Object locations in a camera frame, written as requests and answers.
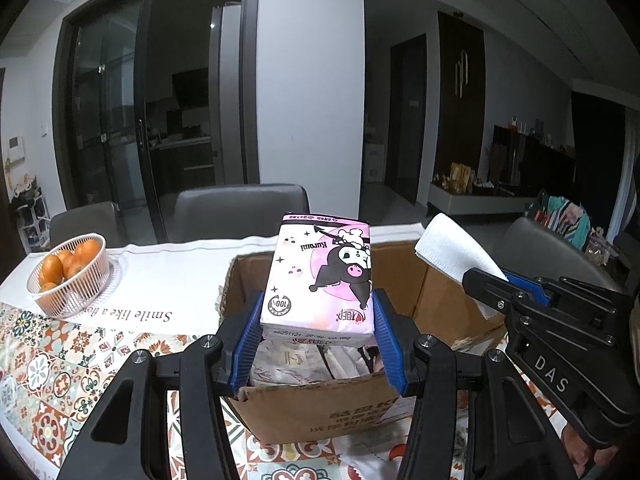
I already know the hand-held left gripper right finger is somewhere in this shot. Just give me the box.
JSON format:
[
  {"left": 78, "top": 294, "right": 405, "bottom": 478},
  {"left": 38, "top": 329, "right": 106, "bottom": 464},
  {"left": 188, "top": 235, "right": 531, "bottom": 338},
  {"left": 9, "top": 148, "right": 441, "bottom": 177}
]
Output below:
[{"left": 372, "top": 288, "right": 568, "bottom": 480}]

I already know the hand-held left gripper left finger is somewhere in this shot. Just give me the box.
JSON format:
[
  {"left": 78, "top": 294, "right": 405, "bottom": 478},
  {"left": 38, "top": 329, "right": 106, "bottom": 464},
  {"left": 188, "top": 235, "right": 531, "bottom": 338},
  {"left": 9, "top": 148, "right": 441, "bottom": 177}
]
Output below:
[{"left": 55, "top": 291, "right": 264, "bottom": 480}]

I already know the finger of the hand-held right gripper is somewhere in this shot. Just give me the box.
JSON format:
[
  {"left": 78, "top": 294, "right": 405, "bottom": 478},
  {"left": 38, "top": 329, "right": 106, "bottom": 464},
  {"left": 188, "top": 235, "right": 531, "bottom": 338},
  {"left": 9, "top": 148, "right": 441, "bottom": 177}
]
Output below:
[
  {"left": 501, "top": 269, "right": 563, "bottom": 307},
  {"left": 461, "top": 267, "right": 540, "bottom": 319}
]

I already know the beige patterned tissue packet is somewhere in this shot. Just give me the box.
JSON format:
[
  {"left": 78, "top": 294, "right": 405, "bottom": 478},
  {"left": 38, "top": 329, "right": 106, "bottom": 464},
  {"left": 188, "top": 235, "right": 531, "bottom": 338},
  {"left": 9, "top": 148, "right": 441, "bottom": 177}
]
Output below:
[{"left": 249, "top": 339, "right": 337, "bottom": 389}]

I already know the white napkin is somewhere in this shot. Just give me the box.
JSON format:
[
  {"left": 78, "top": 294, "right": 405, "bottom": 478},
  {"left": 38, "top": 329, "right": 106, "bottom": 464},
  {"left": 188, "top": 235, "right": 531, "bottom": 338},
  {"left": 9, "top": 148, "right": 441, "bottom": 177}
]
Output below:
[{"left": 413, "top": 212, "right": 511, "bottom": 320}]

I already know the brown cardboard box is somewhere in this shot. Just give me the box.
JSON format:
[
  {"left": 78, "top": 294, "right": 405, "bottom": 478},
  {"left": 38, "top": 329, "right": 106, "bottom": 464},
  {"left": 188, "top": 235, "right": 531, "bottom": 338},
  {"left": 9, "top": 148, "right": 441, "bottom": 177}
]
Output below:
[{"left": 217, "top": 237, "right": 507, "bottom": 447}]

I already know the pink cartoon tissue packet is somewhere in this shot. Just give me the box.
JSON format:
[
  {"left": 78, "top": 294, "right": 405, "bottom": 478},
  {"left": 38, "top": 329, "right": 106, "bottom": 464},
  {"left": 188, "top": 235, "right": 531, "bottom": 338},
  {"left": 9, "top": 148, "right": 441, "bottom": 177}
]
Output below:
[{"left": 260, "top": 212, "right": 377, "bottom": 346}]

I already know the person's right hand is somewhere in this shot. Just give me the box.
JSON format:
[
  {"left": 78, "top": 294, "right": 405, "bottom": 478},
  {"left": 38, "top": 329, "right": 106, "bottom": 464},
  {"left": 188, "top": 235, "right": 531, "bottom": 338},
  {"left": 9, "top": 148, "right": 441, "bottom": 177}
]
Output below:
[{"left": 561, "top": 421, "right": 621, "bottom": 480}]

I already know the grey dining chair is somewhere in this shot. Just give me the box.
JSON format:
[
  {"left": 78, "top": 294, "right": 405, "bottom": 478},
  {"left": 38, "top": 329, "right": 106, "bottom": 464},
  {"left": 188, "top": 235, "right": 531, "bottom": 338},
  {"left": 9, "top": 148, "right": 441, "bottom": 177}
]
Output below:
[
  {"left": 49, "top": 201, "right": 129, "bottom": 250},
  {"left": 173, "top": 183, "right": 311, "bottom": 244},
  {"left": 503, "top": 216, "right": 622, "bottom": 292}
]

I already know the pile of colourful clothes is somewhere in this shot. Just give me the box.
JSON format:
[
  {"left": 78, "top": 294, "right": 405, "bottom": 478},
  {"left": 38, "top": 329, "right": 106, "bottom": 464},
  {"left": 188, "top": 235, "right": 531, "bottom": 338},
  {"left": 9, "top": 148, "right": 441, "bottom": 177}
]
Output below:
[{"left": 524, "top": 191, "right": 594, "bottom": 252}]

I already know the white low sideboard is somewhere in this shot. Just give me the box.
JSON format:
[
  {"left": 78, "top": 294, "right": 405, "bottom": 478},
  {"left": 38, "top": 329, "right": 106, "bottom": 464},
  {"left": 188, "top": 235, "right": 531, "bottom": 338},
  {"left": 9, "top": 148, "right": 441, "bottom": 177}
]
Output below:
[{"left": 427, "top": 180, "right": 539, "bottom": 219}]

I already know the dark television cabinet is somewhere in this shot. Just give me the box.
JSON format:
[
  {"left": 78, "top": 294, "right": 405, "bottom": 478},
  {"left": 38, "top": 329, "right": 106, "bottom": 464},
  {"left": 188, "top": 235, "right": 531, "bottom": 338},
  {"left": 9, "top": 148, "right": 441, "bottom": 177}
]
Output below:
[{"left": 492, "top": 123, "right": 577, "bottom": 197}]

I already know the white plastic fruit basket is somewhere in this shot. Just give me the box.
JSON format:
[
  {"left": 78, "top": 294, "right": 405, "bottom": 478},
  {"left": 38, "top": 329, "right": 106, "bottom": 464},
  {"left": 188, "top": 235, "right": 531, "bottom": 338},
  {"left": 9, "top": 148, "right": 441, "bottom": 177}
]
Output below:
[{"left": 25, "top": 232, "right": 112, "bottom": 319}]

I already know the dark room door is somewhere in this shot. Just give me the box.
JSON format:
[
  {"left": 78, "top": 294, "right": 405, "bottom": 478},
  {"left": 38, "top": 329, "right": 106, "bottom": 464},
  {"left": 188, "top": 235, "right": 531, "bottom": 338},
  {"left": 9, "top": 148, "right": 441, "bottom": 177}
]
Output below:
[{"left": 389, "top": 33, "right": 429, "bottom": 207}]

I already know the white shoe rack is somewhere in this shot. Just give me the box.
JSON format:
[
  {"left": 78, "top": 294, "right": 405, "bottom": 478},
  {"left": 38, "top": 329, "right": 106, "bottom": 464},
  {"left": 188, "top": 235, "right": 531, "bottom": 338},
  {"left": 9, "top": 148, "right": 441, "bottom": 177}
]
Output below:
[{"left": 9, "top": 174, "right": 52, "bottom": 254}]

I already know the dark sliding glass door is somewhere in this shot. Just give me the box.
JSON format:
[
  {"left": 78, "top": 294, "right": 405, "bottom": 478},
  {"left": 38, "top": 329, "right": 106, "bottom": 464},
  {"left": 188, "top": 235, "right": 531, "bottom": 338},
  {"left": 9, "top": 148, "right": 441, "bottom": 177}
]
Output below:
[{"left": 53, "top": 0, "right": 262, "bottom": 242}]

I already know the dark cabinet with handles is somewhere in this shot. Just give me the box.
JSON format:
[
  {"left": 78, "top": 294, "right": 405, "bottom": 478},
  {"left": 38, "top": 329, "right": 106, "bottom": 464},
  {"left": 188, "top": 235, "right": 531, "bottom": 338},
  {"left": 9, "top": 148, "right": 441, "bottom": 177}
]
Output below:
[{"left": 437, "top": 9, "right": 487, "bottom": 184}]

